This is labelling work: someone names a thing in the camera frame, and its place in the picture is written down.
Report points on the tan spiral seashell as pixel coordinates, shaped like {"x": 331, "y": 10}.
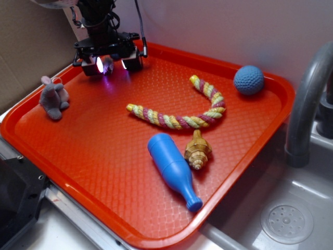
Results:
{"x": 197, "y": 151}

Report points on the grey sink drain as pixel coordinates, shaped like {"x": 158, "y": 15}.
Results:
{"x": 286, "y": 221}

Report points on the red plastic tray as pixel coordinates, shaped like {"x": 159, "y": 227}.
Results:
{"x": 97, "y": 153}

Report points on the blue dimpled ball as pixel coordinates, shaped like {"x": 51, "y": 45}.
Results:
{"x": 249, "y": 80}

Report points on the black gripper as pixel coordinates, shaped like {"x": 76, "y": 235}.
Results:
{"x": 119, "y": 46}

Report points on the multicolour braided rope toy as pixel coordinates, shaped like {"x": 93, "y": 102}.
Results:
{"x": 203, "y": 120}

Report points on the brown cardboard panel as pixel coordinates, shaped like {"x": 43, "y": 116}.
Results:
{"x": 35, "y": 42}

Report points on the blue plastic bottle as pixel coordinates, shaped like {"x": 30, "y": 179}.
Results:
{"x": 174, "y": 169}

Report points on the black metal bracket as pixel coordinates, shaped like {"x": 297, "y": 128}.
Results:
{"x": 22, "y": 187}

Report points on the brown wood chip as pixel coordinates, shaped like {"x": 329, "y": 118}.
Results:
{"x": 108, "y": 66}

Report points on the grey sink faucet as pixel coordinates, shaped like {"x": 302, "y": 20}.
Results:
{"x": 313, "y": 98}

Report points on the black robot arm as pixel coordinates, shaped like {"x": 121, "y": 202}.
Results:
{"x": 97, "y": 17}

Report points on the grey plush bunny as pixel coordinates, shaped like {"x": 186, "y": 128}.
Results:
{"x": 54, "y": 97}

